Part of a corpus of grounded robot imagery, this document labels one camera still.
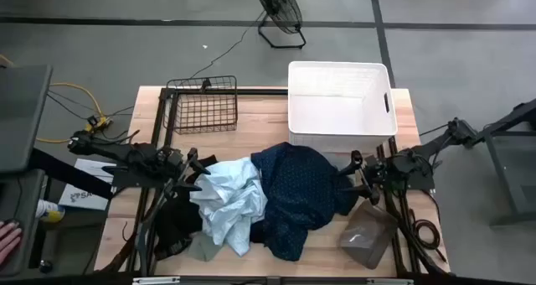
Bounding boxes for yellow floor cable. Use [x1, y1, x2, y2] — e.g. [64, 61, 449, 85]
[0, 54, 111, 144]

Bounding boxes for black diagonal support bar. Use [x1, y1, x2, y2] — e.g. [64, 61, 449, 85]
[28, 148, 115, 201]

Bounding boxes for smoky translucent plastic bin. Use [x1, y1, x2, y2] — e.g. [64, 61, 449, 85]
[338, 199, 399, 271]

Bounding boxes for dark grey side desk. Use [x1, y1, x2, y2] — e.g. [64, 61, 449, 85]
[0, 168, 46, 277]

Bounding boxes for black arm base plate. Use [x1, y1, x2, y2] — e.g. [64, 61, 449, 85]
[102, 163, 173, 189]
[374, 148, 436, 193]

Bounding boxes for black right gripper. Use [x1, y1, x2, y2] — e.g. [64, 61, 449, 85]
[337, 150, 393, 205]

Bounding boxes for white yellow spray can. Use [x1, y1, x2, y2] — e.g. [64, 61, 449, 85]
[34, 198, 67, 225]

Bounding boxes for black wire basket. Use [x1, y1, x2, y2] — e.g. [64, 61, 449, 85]
[163, 75, 239, 135]

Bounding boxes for black fan power cable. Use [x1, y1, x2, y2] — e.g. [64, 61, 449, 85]
[188, 10, 267, 80]

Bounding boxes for person's hand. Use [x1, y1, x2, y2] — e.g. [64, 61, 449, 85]
[0, 220, 23, 266]

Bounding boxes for silver metal bracket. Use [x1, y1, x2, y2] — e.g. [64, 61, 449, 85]
[132, 276, 182, 285]
[365, 277, 415, 285]

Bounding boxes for dark grey desk top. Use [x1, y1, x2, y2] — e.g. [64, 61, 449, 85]
[0, 64, 54, 175]

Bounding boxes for grey metal strut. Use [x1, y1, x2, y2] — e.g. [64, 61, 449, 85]
[136, 176, 176, 277]

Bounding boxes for grey metal table stand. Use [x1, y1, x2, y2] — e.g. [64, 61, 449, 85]
[462, 97, 536, 228]

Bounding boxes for black Puma briefs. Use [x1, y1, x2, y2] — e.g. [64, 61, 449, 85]
[153, 190, 204, 261]

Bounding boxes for black floor fan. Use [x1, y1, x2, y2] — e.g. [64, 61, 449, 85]
[251, 0, 307, 50]

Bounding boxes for light blue shirt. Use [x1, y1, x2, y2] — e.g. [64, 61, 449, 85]
[189, 157, 269, 257]

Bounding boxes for white printed cardboard box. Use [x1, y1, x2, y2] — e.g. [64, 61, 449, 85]
[57, 158, 118, 212]

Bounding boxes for mint green cloth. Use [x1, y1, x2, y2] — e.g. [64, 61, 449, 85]
[187, 230, 223, 262]

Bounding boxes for yellow black power plug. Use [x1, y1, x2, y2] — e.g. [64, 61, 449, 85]
[85, 114, 113, 132]

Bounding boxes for white plastic laundry basket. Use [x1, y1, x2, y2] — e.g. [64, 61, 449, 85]
[287, 60, 399, 154]

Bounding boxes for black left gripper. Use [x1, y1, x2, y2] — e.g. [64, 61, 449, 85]
[157, 145, 212, 193]

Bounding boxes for navy dotted shirt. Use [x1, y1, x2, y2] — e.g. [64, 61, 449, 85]
[250, 141, 360, 262]

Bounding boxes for coiled black cable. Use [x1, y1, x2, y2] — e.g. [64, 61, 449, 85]
[408, 207, 448, 264]

